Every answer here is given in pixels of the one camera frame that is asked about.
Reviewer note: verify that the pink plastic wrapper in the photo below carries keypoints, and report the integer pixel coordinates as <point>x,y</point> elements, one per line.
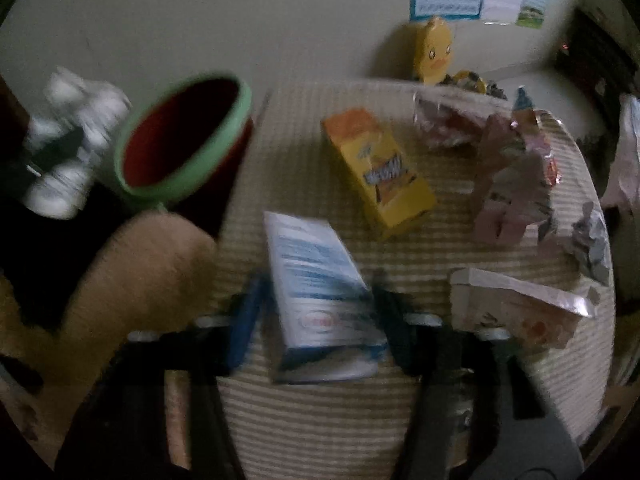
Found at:
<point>505,200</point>

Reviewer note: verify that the grey paper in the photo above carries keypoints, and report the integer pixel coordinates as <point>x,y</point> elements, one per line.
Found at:
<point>590,250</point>

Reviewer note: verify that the yellow duck potty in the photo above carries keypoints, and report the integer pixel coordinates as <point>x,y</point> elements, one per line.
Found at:
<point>435,50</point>

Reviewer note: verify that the pink fuzzy object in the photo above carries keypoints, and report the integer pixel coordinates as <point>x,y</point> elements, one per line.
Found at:
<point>140,270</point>

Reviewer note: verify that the yellow carton box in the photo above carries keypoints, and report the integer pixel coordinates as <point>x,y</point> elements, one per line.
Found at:
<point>380,180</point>

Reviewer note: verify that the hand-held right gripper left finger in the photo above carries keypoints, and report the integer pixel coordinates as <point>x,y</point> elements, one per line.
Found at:
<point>247,320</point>

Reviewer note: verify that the person's tan fleece leg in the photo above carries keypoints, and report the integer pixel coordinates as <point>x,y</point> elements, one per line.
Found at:
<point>12,320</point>

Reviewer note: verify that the pair of dark shoes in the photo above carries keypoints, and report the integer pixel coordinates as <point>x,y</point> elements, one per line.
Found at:
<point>495,88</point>

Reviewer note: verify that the white and blue box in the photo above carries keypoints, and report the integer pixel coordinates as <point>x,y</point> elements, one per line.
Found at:
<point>315,280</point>

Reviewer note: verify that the striped beige mat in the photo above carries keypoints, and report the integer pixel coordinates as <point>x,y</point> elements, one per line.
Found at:
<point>450,250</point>

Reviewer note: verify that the clear red plastic wrapper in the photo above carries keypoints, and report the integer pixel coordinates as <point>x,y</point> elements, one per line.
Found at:
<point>445,120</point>

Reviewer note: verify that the dark wooden shelf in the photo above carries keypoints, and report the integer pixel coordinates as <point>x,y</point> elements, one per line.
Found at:
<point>595,55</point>

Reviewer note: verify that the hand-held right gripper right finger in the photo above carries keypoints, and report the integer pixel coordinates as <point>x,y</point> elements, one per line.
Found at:
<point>397,327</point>

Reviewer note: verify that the green rimmed red bucket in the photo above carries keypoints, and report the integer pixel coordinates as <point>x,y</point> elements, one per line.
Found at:
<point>175,130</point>

